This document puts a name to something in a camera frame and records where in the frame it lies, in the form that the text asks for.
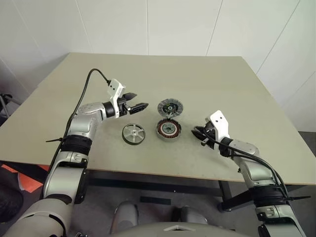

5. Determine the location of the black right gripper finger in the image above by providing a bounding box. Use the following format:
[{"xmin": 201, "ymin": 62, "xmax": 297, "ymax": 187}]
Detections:
[
  {"xmin": 191, "ymin": 130, "xmax": 207, "ymax": 142},
  {"xmin": 194, "ymin": 125, "xmax": 211, "ymax": 137}
]

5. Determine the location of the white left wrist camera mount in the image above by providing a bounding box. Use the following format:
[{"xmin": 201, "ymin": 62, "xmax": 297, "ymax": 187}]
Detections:
[{"xmin": 107, "ymin": 78, "xmax": 127, "ymax": 118}]

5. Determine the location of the black floor tape strip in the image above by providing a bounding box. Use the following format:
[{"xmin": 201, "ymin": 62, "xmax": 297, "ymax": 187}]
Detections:
[{"xmin": 140, "ymin": 196, "xmax": 172, "ymax": 205}]

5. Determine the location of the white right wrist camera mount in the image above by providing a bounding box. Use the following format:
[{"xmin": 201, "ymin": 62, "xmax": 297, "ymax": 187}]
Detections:
[{"xmin": 205, "ymin": 111, "xmax": 231, "ymax": 150}]

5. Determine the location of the black metal chair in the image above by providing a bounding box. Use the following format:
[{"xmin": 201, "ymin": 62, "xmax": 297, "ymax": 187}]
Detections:
[{"xmin": 0, "ymin": 93, "xmax": 13, "ymax": 119}]

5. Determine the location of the silver spoked rotor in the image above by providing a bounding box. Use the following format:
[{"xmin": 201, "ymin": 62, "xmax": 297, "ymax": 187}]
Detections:
[{"xmin": 122, "ymin": 123, "xmax": 145, "ymax": 146}]

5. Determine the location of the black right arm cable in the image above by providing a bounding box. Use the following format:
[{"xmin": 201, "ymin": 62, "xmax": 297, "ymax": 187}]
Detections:
[{"xmin": 195, "ymin": 125, "xmax": 289, "ymax": 198}]

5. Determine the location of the beige table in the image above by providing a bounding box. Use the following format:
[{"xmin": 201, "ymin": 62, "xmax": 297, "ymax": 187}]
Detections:
[{"xmin": 0, "ymin": 52, "xmax": 316, "ymax": 186}]

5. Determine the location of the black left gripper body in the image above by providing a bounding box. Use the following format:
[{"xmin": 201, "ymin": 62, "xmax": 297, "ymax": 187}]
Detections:
[{"xmin": 117, "ymin": 96, "xmax": 131, "ymax": 117}]

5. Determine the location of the black round object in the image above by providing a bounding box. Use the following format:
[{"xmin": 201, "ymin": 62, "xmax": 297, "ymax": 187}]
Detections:
[{"xmin": 0, "ymin": 172, "xmax": 24, "ymax": 223}]

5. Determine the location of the grey robot torso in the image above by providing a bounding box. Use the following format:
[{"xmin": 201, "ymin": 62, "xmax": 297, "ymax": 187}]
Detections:
[{"xmin": 112, "ymin": 221, "xmax": 237, "ymax": 237}]

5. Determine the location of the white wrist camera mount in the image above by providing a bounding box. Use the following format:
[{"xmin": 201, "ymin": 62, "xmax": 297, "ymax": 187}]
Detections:
[
  {"xmin": 107, "ymin": 78, "xmax": 127, "ymax": 118},
  {"xmin": 205, "ymin": 111, "xmax": 231, "ymax": 150}
]

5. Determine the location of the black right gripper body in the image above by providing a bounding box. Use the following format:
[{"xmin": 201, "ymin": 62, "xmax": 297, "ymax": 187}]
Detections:
[{"xmin": 201, "ymin": 120, "xmax": 219, "ymax": 150}]

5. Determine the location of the grey motor housing lid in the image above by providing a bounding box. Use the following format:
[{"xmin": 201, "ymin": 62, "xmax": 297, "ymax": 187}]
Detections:
[{"xmin": 157, "ymin": 97, "xmax": 183, "ymax": 119}]

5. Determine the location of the orange sheet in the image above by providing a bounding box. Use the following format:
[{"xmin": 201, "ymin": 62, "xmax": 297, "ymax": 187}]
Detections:
[{"xmin": 0, "ymin": 164, "xmax": 49, "ymax": 193}]

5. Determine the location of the black table frame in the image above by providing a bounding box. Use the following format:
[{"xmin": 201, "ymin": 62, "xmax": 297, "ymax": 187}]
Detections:
[{"xmin": 86, "ymin": 170, "xmax": 316, "ymax": 213}]

